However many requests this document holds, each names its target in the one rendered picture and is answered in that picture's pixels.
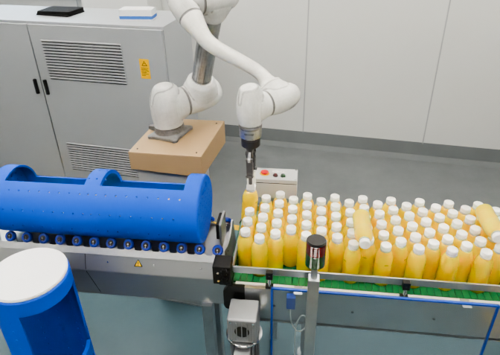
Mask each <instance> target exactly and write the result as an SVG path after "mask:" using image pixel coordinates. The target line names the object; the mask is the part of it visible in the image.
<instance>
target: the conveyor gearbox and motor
mask: <svg viewBox="0 0 500 355"><path fill-rule="evenodd" d="M226 336H227V339H228V341H229V342H230V349H231V355H260V346H259V341H260V340H261V337H262V328H261V326H260V302H259V301H255V300H245V299H235V298H233V299H231V303H230V306H229V310H228V316H227V330H226Z"/></svg>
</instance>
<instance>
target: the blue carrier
mask: <svg viewBox="0 0 500 355"><path fill-rule="evenodd" d="M49 192H50V193H49ZM96 194H97V195H96ZM95 195H96V196H95ZM126 196H127V197H126ZM168 199H169V200H168ZM211 213H212V187H211V180H210V178H209V176H208V175H207V174H201V173H191V174H190V175H189V177H188V178H187V181H186V183H185V184H184V183H170V182H142V181H128V180H122V178H121V175H120V174H119V172H117V171H116V170H112V169H95V170H93V171H92V172H91V173H90V174H89V176H88V178H87V179H86V178H71V177H58V176H37V175H36V173H35V172H34V170H33V169H32V168H31V167H29V166H27V165H23V164H7V165H5V166H3V167H1V168H0V229H1V230H6V231H27V232H38V233H49V234H70V235H82V236H93V237H114V238H125V239H136V240H157V241H169V242H180V243H204V242H205V240H206V238H207V236H208V232H209V228H210V224H211ZM130 216H131V217H130ZM151 217H152V218H151ZM162 218H163V219H162Z"/></svg>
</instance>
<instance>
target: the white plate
mask: <svg viewBox="0 0 500 355"><path fill-rule="evenodd" d="M67 270H68V261H67V258H66V256H65V255H64V254H63V253H62V252H60V251H58V250H56V249H50V248H34V249H27V250H24V251H21V252H18V253H16V254H14V255H11V256H10V257H8V258H6V259H4V260H3V261H2V262H0V302H4V303H18V302H23V301H28V300H31V299H33V298H37V297H39V296H41V295H43V294H45V293H46V292H48V291H50V290H51V289H53V288H54V287H55V286H56V285H58V283H59V282H61V280H62V279H63V278H64V276H65V274H66V272H67Z"/></svg>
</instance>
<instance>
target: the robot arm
mask: <svg viewBox="0 0 500 355"><path fill-rule="evenodd" d="M238 2H239V0H167V4H168V6H169V8H170V10H171V12H172V14H173V15H174V17H175V18H176V20H177V21H178V22H179V23H180V25H181V26H182V27H183V28H184V29H185V30H186V31H187V32H188V33H189V34H190V35H191V36H192V37H193V38H194V39H195V40H196V50H195V57H194V62H193V72H192V73H190V74H189V75H188V76H187V79H186V81H185V83H184V85H183V86H181V87H177V85H175V84H174V83H169V82H162V83H158V84H156V85H154V87H153V88H152V91H151V93H150V111H151V115H152V119H153V123H154V124H150V125H149V129H151V130H152V131H154V132H152V133H151V134H149V135H148V136H147V137H148V139H155V140H160V141H169V142H171V143H174V144H175V143H177V142H178V141H179V139H180V138H182V137H183V136H184V135H185V134H186V133H188V132H189V131H191V130H192V129H193V126H191V125H184V122H183V119H185V118H186V117H187V116H189V115H192V114H195V113H197V112H201V111H204V110H206V109H209V108H211V107H212V106H214V105H216V104H217V103H218V102H219V101H220V99H221V97H222V88H221V85H220V84H219V82H218V81H217V80H215V79H214V77H213V76H212V74H213V69H214V61H215V57H218V58H220V59H221V60H223V61H225V62H227V63H229V64H231V65H233V66H235V67H237V68H239V69H241V70H243V71H245V72H247V73H249V74H250V75H252V76H253V77H254V78H255V79H256V80H257V81H258V82H259V84H260V86H259V85H258V84H256V83H246V84H243V85H242V86H241V87H240V88H239V90H238V93H237V105H236V108H237V119H238V121H239V133H240V137H241V145H242V147H243V148H246V178H247V191H254V184H256V169H257V167H255V166H256V148H258V147H259V146H260V137H261V136H262V121H263V120H265V119H266V118H268V117H269V116H271V115H278V114H281V113H283V112H286V111H288V110H290V109H291V108H293V107H294V106H295V105H296V104H297V103H298V101H299V100H300V97H301V93H300V90H299V88H298V87H297V86H296V85H295V84H293V83H288V82H285V81H283V80H282V79H280V78H279V77H273V76H272V75H271V74H270V73H269V72H268V71H267V70H266V69H265V68H264V67H263V66H261V65H260V64H258V63H256V62H255V61H254V60H251V59H250V58H248V57H246V56H245V55H243V54H241V53H240V52H238V51H235V50H234V49H233V48H230V47H229V46H227V45H225V44H224V43H222V42H220V41H219V32H220V28H221V24H222V22H223V21H224V20H225V18H226V16H227V15H228V14H229V12H230V11H231V9H232V8H234V7H235V6H236V5H237V3H238Z"/></svg>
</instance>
